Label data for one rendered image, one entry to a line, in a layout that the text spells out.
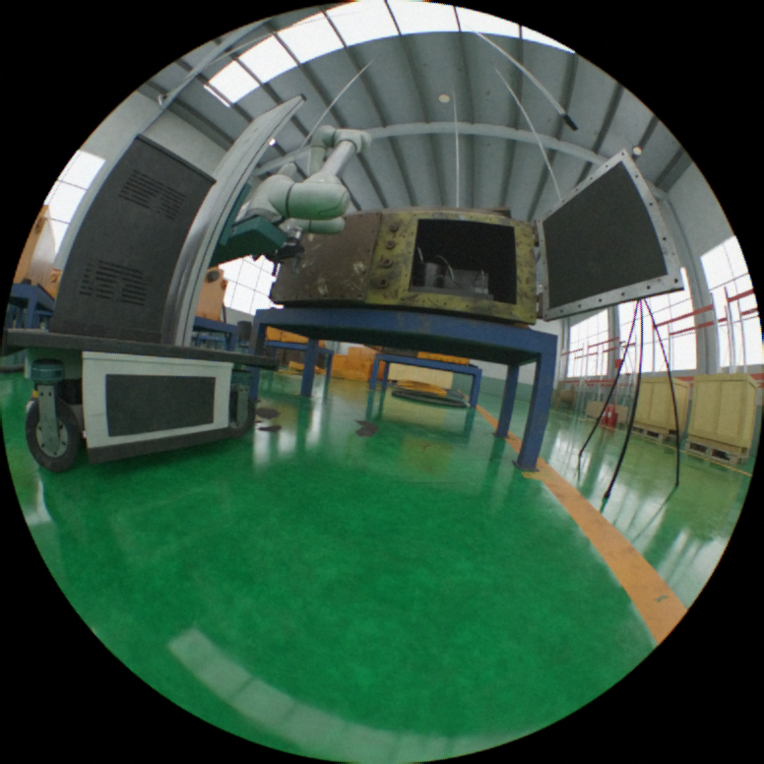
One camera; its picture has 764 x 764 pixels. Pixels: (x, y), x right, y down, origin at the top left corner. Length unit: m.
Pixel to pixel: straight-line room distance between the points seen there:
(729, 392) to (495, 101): 8.83
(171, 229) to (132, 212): 0.14
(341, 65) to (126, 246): 8.89
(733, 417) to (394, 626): 4.46
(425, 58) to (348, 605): 9.15
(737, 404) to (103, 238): 5.15
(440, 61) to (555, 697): 9.19
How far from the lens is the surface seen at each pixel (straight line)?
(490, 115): 9.57
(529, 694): 0.40
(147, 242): 0.73
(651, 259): 0.84
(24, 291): 2.74
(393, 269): 1.20
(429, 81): 9.08
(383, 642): 0.36
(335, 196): 0.92
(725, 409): 4.58
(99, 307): 0.69
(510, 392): 1.78
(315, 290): 1.32
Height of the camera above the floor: 0.33
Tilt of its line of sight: 2 degrees down
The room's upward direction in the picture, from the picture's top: 9 degrees clockwise
